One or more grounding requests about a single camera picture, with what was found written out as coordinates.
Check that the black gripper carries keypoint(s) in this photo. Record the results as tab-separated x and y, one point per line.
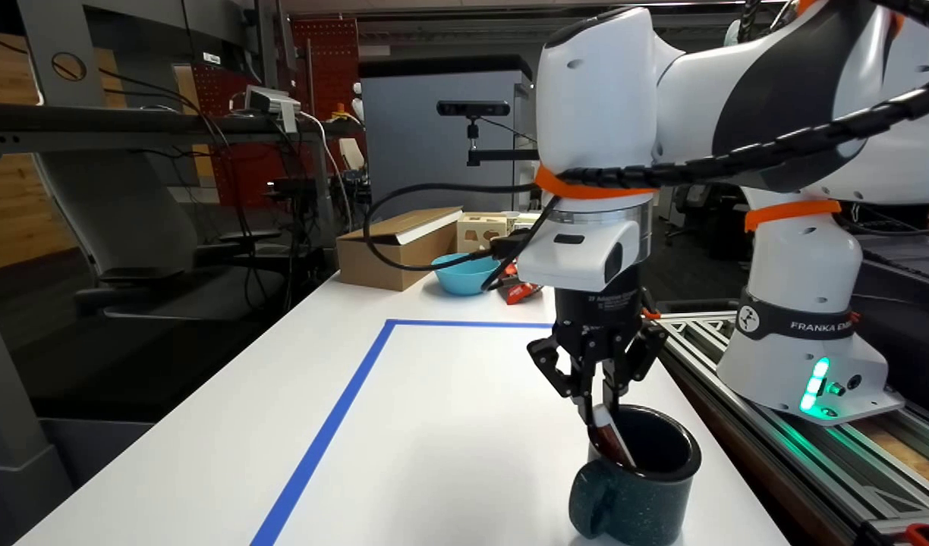
602	314

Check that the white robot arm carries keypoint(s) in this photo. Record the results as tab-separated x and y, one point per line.
840	275

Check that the red snack packet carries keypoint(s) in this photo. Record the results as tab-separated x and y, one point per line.
518	294

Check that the dark speckled enamel mug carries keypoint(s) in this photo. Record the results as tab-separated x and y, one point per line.
636	506

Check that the teal plastic bowl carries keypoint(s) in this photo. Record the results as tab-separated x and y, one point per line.
454	275

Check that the small beige box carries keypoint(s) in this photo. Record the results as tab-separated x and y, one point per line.
482	234

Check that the blue tape line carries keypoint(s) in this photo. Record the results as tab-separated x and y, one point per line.
323	434

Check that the red cabinet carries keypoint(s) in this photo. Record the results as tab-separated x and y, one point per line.
330	61

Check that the white power strip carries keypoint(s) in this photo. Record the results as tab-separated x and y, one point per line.
273	103

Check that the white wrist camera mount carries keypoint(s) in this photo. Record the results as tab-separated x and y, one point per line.
574	252

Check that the aluminium rail frame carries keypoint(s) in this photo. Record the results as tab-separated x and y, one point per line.
787	456

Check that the black camera on stand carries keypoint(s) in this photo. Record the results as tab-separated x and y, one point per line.
472	108

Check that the grey metal machine frame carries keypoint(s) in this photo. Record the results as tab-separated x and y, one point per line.
112	203

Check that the wooden wall panel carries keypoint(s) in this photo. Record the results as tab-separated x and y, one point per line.
10	203

